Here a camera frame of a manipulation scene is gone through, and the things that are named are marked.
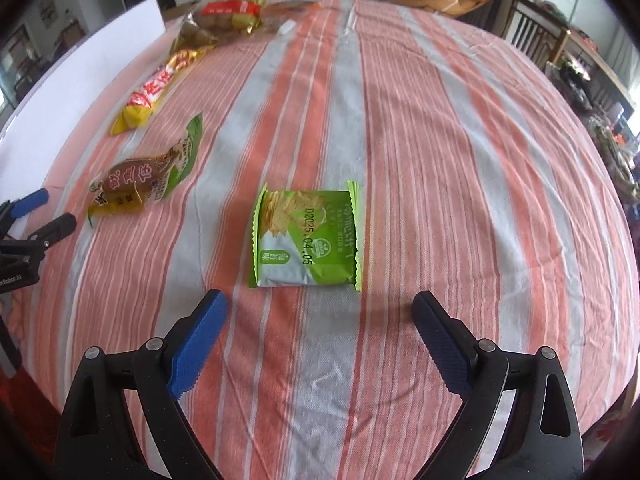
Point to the orange grey striped tablecloth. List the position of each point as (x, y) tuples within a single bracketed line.
[(425, 210)]

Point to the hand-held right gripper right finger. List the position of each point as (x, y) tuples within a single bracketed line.
[(445, 345)]

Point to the green brown dried tofu packet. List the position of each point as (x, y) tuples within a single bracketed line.
[(140, 180)]

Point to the green white cracker packet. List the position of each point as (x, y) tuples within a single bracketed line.
[(305, 240)]

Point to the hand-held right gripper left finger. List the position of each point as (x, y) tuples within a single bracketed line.
[(195, 345)]

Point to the dark wooden chair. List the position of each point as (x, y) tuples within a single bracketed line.
[(535, 30)]

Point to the gold snack bag red label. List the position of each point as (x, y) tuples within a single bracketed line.
[(225, 15)]

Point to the yellow red sausage packet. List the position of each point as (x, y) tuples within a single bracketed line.
[(150, 95)]

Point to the clear packet brown pieces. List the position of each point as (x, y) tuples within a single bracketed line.
[(285, 12)]

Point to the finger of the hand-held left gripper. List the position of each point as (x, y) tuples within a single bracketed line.
[(27, 202), (50, 230)]

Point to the white board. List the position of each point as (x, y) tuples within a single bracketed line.
[(75, 90)]

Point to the red cloth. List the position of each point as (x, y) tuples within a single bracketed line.
[(25, 420)]

